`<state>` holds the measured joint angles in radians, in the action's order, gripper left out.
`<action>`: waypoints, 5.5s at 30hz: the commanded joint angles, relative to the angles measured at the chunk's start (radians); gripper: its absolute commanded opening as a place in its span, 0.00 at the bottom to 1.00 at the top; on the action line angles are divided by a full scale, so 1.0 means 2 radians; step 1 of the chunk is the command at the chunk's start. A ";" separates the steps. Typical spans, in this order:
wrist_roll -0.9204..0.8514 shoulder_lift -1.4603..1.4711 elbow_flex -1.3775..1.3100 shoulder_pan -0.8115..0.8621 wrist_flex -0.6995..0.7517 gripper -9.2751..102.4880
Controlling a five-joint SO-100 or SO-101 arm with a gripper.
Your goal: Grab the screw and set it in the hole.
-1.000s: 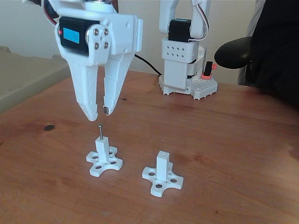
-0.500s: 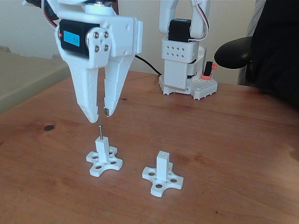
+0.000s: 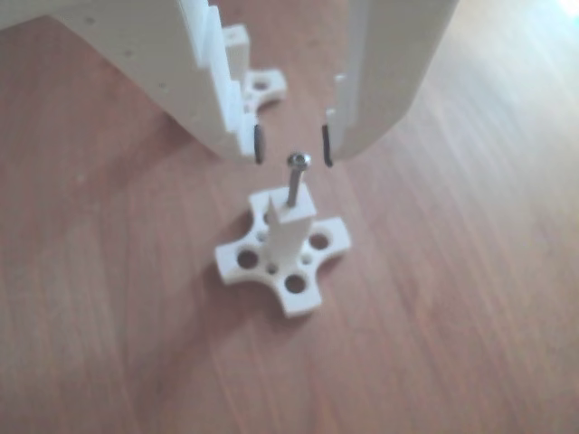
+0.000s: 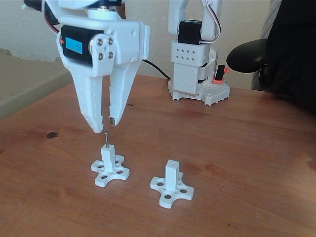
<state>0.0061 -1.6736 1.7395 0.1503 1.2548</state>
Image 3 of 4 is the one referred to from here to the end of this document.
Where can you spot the small silver screw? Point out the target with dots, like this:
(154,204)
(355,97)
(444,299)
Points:
(296,181)

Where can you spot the white cross-base post stand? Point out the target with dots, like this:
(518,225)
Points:
(260,86)
(289,257)

